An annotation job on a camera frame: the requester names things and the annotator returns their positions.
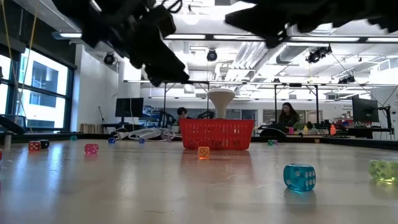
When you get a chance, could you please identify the white dome lamp metal base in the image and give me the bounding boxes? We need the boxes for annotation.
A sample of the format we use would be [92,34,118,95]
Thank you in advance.
[206,88,236,120]

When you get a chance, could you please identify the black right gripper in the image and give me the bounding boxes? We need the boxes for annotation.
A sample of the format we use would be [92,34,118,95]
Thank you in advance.
[224,0,371,49]

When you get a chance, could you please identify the ceiling light bar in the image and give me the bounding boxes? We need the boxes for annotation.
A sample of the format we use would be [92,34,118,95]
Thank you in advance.
[287,35,398,44]
[163,33,265,41]
[51,30,83,40]

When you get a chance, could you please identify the white lamp cable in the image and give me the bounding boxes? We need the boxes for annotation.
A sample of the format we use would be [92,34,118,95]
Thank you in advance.
[114,127,181,142]

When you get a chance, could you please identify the pink translucent die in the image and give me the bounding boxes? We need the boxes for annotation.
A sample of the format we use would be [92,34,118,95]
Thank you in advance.
[84,143,100,155]

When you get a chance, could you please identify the grey metal post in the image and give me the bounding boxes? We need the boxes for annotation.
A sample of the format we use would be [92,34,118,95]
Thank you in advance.
[2,132,13,149]

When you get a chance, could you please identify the black background rig frame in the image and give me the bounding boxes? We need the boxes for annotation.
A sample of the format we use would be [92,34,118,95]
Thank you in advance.
[161,80,321,125]

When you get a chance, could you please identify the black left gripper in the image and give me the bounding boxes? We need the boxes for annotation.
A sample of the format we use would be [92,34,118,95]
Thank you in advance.
[102,0,190,88]

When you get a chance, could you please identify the person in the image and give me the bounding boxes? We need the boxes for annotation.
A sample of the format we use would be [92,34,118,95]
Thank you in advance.
[277,101,301,127]
[175,106,193,121]

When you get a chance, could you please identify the orange translucent die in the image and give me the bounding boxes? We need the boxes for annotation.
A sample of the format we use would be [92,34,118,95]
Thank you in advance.
[197,146,211,160]

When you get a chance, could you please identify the black monitor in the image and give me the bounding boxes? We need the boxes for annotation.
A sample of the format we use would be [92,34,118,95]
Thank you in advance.
[114,97,145,118]
[351,96,380,124]

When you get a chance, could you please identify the red plastic basket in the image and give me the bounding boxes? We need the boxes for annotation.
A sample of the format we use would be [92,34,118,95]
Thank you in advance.
[178,118,256,151]

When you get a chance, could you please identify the wooden blocks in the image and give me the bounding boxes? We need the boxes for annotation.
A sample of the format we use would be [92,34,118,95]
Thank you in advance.
[80,123,103,134]

